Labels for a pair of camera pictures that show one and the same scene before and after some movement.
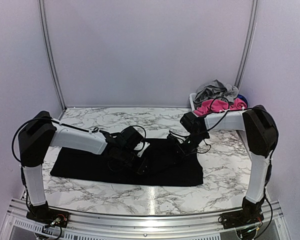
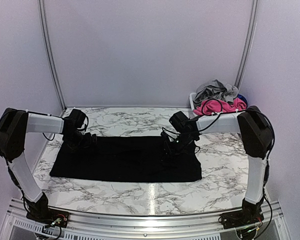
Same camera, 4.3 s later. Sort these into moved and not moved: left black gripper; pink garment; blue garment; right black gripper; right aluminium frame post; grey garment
Moved: left black gripper; right black gripper
Not moved: grey garment; pink garment; right aluminium frame post; blue garment
